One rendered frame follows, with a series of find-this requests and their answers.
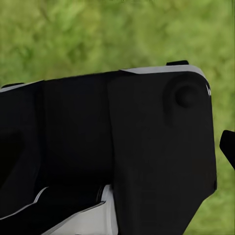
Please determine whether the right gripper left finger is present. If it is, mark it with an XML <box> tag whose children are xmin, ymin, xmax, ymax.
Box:
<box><xmin>0</xmin><ymin>130</ymin><xmax>25</xmax><ymax>189</ymax></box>

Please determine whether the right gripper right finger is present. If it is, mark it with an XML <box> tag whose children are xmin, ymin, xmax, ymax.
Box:
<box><xmin>219</xmin><ymin>130</ymin><xmax>235</xmax><ymax>169</ymax></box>

